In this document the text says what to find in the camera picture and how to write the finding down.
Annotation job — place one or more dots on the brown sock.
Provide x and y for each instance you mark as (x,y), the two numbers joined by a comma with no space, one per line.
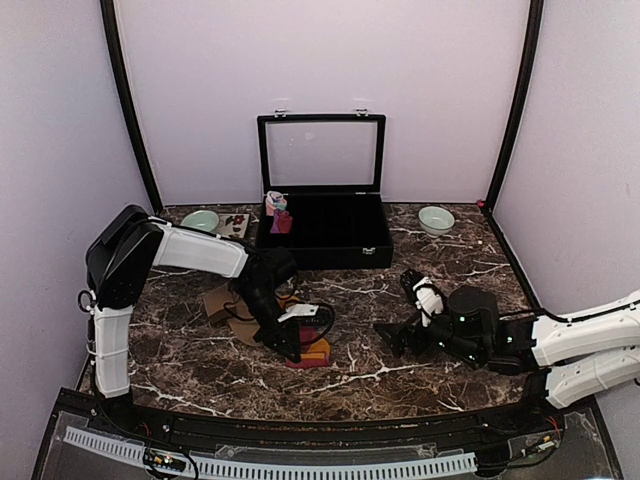
(224,306)

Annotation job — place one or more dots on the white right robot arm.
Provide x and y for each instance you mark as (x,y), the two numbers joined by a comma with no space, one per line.
(564,358)

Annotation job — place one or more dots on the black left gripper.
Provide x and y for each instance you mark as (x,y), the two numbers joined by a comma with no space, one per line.
(275,338)

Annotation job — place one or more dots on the green bowl at right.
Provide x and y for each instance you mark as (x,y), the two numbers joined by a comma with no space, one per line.
(436,221)

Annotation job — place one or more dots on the black corner post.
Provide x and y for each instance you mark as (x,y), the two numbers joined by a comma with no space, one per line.
(521,89)
(123,88)

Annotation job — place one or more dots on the black compartment storage box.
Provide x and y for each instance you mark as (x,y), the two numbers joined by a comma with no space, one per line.
(329,167)

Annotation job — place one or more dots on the black right corner post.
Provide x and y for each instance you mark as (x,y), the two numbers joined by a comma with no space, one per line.
(521,89)

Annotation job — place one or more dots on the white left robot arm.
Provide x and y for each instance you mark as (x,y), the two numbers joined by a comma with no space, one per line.
(118,263)

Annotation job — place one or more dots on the green ceramic bowl on plate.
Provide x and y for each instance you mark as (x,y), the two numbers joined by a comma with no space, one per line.
(202,220)

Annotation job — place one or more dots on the magenta striped sock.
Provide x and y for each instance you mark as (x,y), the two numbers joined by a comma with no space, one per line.
(316,355)

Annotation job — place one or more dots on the magenta purple rolled sock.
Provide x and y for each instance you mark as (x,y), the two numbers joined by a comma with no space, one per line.
(282,222)

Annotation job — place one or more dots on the black left corner post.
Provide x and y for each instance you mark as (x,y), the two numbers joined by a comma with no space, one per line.
(123,88)

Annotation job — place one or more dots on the pink white rolled sock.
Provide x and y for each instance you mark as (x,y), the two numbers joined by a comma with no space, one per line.
(275,203)

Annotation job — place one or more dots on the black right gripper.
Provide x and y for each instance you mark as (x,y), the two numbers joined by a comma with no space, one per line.
(410,328)

